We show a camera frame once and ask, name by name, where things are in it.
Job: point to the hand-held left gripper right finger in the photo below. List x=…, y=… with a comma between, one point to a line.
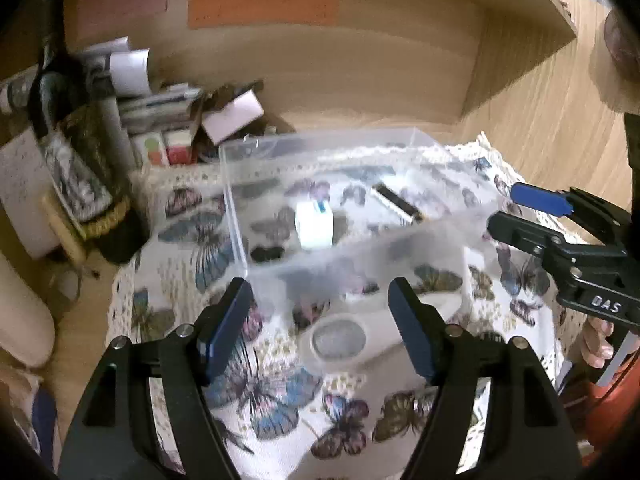
x=411, y=325

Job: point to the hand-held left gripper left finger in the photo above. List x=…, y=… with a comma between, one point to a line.
x=231, y=320

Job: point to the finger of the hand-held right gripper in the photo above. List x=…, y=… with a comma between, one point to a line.
x=542, y=200
x=520, y=235

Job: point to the white device with grey disc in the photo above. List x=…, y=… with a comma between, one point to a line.
x=372, y=355

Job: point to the clear plastic container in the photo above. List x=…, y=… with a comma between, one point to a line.
x=350, y=267

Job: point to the black rectangular bar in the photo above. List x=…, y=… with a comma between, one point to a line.
x=397, y=203

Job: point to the white tape roll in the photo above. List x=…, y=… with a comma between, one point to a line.
x=314, y=225

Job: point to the person's right hand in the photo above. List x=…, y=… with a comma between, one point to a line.
x=597, y=345

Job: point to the butterfly print tablecloth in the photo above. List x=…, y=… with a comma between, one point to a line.
x=280, y=405

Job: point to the red object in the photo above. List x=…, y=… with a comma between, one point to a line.
x=617, y=410

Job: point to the brown round object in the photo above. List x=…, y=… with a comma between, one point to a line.
x=622, y=55

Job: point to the wooden shelf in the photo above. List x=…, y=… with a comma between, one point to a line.
x=500, y=35

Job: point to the small red and white box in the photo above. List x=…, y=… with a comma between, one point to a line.
x=178, y=149

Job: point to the white cylinder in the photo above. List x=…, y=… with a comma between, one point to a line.
x=22, y=310

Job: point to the dark glass bottle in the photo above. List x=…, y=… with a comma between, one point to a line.
x=75, y=160

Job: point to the stack of papers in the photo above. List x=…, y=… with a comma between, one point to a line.
x=157, y=107

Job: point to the white paper sheet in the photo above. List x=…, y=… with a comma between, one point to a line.
x=22, y=190

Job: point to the rolled white paper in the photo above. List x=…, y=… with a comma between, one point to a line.
x=130, y=72

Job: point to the orange paper note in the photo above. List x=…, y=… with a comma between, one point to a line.
x=262, y=6

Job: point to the pink paper note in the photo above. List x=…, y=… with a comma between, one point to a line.
x=122, y=9

